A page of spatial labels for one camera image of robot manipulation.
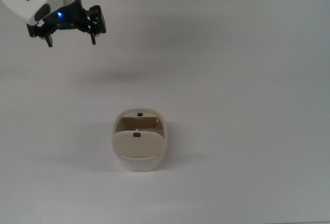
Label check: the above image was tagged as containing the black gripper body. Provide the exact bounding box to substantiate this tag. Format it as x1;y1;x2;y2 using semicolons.
41;0;90;33

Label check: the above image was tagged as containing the small white trash can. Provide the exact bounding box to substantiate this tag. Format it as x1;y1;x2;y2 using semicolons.
111;108;169;172

